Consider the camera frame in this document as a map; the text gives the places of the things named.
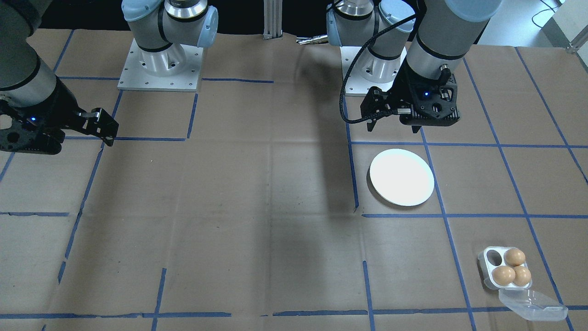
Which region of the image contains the white cabinet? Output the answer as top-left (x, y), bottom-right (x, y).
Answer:
top-left (549, 0), bottom-right (588, 46)

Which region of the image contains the black braided camera cable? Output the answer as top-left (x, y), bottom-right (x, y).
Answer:
top-left (327, 0), bottom-right (419, 124)

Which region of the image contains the brown egg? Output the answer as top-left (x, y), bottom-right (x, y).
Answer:
top-left (504, 248), bottom-right (526, 267)
top-left (512, 266), bottom-right (532, 286)
top-left (492, 265), bottom-right (516, 285)

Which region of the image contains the white square base plate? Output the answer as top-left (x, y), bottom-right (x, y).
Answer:
top-left (341, 46), bottom-right (416, 98)
top-left (117, 38), bottom-right (204, 92)

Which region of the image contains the white egg carton clear lid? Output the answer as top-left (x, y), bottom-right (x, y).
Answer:
top-left (478, 246), bottom-right (569, 322)

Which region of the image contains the white bowl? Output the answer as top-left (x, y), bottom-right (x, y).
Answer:
top-left (369, 148), bottom-right (435, 207)

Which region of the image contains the black frame cover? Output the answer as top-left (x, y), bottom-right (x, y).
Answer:
top-left (40, 0), bottom-right (488, 46)

